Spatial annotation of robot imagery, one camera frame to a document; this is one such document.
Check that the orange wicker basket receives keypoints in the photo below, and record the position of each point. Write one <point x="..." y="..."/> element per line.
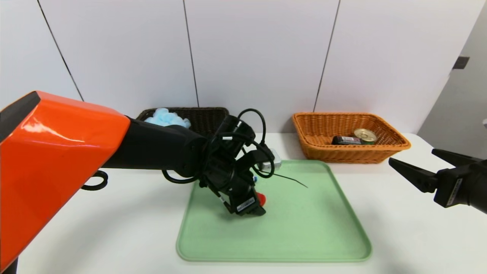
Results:
<point x="342" y="154"/>

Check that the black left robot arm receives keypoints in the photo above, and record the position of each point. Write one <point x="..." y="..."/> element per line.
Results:
<point x="57" y="152"/>

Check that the red rubber duck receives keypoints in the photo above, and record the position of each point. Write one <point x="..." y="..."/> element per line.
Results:
<point x="261" y="198"/>

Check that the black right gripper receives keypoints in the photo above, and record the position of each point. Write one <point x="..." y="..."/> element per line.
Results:
<point x="451" y="188"/>

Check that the dark brown wicker basket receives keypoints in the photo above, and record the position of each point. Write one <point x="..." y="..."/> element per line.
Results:
<point x="205" y="118"/>

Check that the tin can with pull tab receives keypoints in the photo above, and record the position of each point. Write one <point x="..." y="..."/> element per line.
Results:
<point x="366" y="135"/>

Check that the green plastic tray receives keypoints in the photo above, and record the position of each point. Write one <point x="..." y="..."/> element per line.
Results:
<point x="304" y="228"/>

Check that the thin black zip tie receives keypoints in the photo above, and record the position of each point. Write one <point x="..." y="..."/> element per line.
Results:
<point x="293" y="180"/>

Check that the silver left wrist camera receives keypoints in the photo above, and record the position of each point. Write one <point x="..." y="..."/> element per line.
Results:
<point x="274" y="163"/>

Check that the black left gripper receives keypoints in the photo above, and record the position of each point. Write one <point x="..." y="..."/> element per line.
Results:
<point x="244" y="205"/>

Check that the blue mesh bath loofah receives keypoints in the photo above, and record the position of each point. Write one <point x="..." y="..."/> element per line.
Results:
<point x="167" y="118"/>

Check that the black wall fixture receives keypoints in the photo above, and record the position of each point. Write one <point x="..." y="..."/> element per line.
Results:
<point x="460" y="63"/>

